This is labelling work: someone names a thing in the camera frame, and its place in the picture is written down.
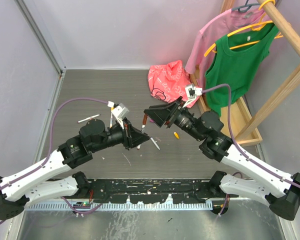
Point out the blue marker pen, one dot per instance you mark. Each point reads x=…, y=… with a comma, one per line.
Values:
x=155, y=143

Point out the brown pen cap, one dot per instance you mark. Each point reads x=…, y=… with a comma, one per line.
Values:
x=144, y=121

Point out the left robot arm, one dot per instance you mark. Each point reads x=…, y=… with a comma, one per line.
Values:
x=33, y=185

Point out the aluminium corner profile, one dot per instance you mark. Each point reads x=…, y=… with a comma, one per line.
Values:
x=32, y=15

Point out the brown marker pen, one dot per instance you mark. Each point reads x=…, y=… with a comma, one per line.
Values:
x=142, y=131

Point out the yellow pen cap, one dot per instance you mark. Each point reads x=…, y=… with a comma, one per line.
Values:
x=176, y=135

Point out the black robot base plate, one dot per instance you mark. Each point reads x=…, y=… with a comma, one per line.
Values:
x=147, y=191

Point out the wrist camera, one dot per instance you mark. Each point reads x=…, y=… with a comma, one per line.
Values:
x=120, y=112
x=192, y=93

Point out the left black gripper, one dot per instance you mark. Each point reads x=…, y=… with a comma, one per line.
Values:
x=132, y=136

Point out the white ballpoint pen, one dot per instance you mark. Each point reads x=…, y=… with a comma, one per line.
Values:
x=88, y=118

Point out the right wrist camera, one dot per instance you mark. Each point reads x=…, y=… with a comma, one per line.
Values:
x=192, y=93

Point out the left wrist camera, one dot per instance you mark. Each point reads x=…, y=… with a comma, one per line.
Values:
x=120, y=112

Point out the grey hanger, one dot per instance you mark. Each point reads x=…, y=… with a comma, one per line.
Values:
x=244, y=8

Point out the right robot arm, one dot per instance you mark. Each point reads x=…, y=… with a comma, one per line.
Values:
x=276, y=189

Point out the wooden clothes rack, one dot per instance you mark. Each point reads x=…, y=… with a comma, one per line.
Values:
x=272, y=111

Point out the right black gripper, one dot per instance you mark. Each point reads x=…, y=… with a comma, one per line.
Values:
x=159, y=113

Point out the white cable duct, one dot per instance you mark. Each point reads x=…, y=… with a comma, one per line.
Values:
x=166, y=206

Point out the yellow marker pen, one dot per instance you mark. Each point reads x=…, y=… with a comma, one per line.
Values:
x=111, y=117

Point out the green tank top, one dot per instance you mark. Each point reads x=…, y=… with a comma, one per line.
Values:
x=238, y=58

